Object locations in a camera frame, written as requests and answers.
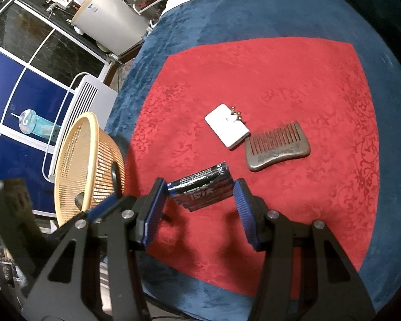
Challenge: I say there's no black battery pack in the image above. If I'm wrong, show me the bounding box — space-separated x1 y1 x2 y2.
167 162 234 212

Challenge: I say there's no tan woven plastic basket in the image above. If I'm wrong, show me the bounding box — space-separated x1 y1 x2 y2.
54 112 125 226

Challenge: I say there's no blue velvet blanket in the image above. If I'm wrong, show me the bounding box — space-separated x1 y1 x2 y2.
106 0 401 320

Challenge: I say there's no teal plastic cup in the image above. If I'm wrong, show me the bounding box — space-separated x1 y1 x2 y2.
18 109 61 142

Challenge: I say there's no white panel heater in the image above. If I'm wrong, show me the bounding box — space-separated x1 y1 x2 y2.
42 72 118 183

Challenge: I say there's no white power adapter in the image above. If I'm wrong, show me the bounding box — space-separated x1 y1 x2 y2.
204 104 250 150

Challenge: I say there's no dark wooden comb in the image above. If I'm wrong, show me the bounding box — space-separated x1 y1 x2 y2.
245 121 311 172

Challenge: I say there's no red patterned cloth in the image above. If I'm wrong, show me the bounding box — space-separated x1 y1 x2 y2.
125 37 380 268

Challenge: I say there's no white cylindrical appliance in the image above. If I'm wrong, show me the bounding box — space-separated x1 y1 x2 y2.
71 0 149 56

